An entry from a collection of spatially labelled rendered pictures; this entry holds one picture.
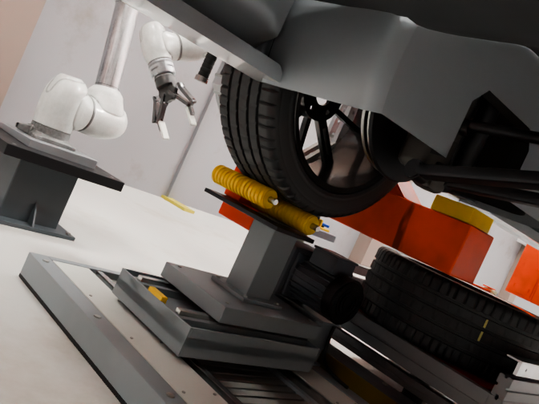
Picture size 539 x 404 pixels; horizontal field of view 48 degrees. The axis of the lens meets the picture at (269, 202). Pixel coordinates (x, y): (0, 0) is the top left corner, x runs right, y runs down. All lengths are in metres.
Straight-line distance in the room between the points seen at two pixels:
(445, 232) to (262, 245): 0.55
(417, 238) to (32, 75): 3.27
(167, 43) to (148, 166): 2.97
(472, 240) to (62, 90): 1.60
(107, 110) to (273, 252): 1.17
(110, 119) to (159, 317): 1.25
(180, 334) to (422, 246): 0.81
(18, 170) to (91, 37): 2.40
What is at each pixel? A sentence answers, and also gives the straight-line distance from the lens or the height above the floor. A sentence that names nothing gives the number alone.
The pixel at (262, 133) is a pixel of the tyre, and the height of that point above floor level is 0.66.
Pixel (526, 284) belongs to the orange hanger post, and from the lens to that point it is 3.84.
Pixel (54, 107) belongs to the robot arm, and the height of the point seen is 0.46.
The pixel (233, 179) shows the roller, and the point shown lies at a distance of 1.72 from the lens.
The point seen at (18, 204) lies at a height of 0.08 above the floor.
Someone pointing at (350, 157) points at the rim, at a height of 0.72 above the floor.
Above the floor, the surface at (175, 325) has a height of 0.15.
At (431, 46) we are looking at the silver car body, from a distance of 1.14.
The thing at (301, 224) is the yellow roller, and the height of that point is 0.48.
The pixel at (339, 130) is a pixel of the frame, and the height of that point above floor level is 0.80.
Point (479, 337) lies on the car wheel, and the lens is 2.00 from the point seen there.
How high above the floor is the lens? 0.57
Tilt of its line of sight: 2 degrees down
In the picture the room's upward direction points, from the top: 24 degrees clockwise
